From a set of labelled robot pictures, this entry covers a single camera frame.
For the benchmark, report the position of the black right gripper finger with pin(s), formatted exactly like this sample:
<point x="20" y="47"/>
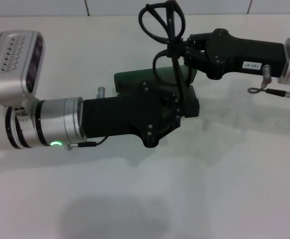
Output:
<point x="194" y="42"/>
<point x="194" y="58"/>

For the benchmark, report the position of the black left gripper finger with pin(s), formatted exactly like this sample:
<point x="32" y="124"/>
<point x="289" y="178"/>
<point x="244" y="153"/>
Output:
<point x="175" y="103"/>
<point x="175" y="124"/>

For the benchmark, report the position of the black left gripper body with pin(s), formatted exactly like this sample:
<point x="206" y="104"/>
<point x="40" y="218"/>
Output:
<point x="115" y="117"/>

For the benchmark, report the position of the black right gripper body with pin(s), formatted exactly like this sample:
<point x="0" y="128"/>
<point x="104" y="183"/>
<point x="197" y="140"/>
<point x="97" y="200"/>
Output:
<point x="234" y="54"/>

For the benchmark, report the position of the black glasses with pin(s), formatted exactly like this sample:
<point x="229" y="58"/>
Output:
<point x="169" y="20"/>

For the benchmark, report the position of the green glasses case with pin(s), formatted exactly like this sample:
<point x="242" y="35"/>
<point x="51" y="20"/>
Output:
<point x="130" y="77"/>

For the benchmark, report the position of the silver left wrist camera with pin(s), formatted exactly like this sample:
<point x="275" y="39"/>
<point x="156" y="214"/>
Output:
<point x="10" y="62"/>

